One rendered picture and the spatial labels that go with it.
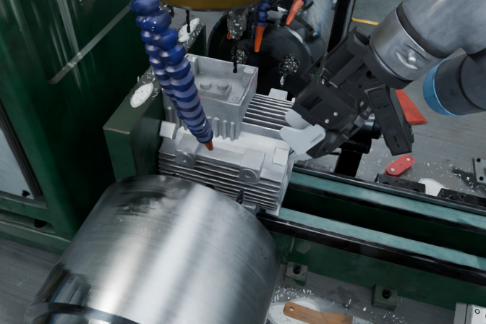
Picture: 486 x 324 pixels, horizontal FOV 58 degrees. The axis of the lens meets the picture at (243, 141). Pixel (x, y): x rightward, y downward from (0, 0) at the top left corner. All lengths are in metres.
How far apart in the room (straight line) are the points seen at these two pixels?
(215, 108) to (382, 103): 0.24
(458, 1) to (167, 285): 0.37
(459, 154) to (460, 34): 0.73
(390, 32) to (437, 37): 0.05
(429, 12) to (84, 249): 0.41
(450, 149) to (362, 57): 0.71
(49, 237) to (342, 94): 0.56
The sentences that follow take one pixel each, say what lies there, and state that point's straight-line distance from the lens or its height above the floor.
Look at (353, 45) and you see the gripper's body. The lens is 0.50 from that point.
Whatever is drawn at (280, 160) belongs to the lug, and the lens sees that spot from 0.63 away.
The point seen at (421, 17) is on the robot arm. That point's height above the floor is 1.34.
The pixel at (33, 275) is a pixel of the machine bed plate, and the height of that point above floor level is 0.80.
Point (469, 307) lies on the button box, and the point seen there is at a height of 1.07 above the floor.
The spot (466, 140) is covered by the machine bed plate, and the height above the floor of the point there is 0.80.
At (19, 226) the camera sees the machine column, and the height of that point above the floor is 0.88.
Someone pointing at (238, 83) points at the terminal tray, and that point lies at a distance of 0.71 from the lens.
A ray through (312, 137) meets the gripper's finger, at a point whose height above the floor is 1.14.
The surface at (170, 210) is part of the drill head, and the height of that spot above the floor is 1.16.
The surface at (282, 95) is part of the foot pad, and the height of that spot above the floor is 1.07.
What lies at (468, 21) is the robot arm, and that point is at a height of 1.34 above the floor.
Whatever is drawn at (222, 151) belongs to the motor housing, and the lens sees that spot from 0.66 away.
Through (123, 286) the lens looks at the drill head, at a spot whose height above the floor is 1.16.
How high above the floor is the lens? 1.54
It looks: 44 degrees down
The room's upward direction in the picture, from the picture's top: 3 degrees clockwise
